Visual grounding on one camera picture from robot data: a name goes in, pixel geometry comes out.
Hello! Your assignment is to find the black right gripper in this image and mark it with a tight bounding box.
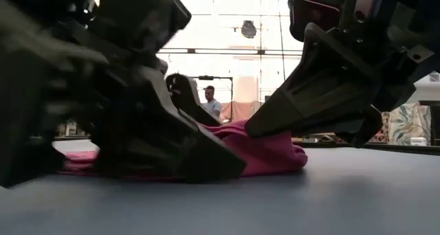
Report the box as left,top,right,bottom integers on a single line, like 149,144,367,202
343,0,440,88

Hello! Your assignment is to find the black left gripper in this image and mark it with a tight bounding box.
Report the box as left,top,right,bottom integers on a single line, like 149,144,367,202
0,0,145,190

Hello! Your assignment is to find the pink towel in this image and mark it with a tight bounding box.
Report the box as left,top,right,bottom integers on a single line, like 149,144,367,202
56,120,309,181

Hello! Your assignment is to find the person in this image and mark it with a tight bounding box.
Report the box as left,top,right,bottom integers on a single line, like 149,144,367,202
202,85,223,122

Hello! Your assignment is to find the beige curtain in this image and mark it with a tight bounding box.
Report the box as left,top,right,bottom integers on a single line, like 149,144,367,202
219,100,262,123

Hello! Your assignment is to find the long ceiling light bar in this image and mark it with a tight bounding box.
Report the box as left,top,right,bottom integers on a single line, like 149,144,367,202
157,47,303,56

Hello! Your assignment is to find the white pillar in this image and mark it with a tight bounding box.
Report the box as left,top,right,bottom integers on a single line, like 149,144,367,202
233,56,261,104

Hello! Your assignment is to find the brown patterned cloth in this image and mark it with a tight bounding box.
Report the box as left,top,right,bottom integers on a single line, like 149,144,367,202
371,111,391,144

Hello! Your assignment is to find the white floral cloth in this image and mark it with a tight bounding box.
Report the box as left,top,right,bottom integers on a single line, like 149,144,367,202
388,102,432,146

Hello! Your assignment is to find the dark cabinet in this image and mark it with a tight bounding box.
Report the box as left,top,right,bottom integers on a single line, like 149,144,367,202
418,100,440,147

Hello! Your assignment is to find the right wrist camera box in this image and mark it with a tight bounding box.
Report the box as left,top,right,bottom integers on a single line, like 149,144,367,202
287,0,347,43

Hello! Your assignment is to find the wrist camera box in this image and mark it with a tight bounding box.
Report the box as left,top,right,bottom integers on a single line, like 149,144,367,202
96,0,193,57
287,0,347,43

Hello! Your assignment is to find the thin black hanging cable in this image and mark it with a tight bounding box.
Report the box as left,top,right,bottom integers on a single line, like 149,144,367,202
258,0,263,102

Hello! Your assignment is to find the black ceiling cable reel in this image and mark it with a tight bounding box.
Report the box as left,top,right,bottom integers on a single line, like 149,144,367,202
240,20,258,40

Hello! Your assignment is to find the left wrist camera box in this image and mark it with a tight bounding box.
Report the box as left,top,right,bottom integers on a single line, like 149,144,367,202
96,0,193,57

